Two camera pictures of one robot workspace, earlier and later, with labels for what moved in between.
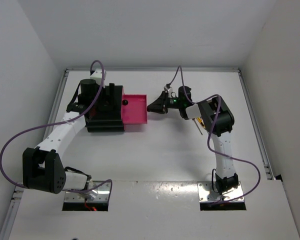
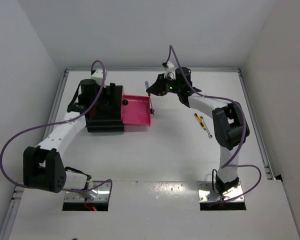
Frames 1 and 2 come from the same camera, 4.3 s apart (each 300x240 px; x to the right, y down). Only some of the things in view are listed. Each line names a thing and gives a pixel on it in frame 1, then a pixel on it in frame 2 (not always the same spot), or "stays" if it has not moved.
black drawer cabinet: (106, 115) stays
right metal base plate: (208, 192) stays
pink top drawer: (125, 100) stays
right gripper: (161, 106) → (158, 88)
